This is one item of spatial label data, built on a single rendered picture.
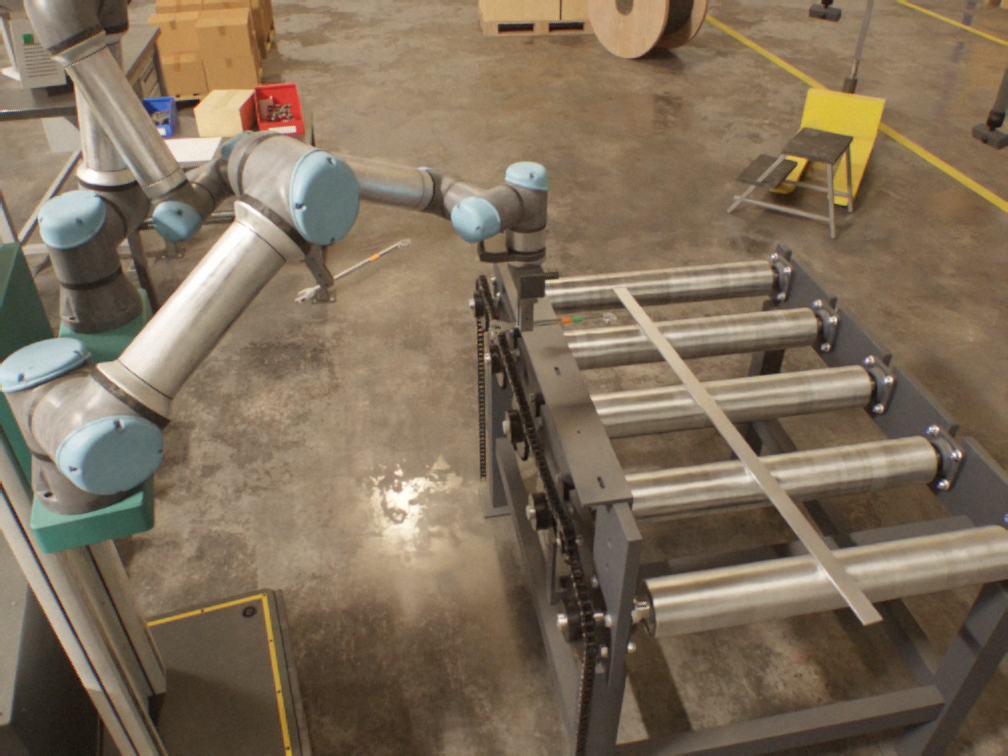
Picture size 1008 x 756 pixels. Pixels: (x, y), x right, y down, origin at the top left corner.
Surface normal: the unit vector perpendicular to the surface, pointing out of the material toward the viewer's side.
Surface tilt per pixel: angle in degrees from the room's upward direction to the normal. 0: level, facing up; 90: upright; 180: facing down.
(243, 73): 90
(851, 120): 90
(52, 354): 8
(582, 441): 0
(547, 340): 0
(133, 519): 90
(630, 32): 90
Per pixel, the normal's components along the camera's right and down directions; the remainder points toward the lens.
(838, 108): -0.45, 0.53
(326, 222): 0.79, 0.30
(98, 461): 0.64, 0.51
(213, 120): -0.02, 0.59
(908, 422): -0.98, 0.11
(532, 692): 0.00, -0.81
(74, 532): 0.33, 0.56
